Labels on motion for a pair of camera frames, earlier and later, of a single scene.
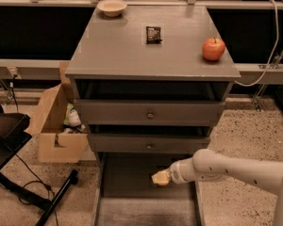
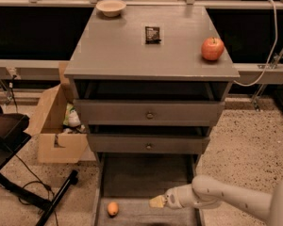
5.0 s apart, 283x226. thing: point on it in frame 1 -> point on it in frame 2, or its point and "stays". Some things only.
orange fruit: [163, 180] -> [112, 208]
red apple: [213, 48] stays
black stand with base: [9, 132] stays
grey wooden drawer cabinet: [150, 82] stays
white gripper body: [176, 174] -> [174, 199]
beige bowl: [112, 8] stays
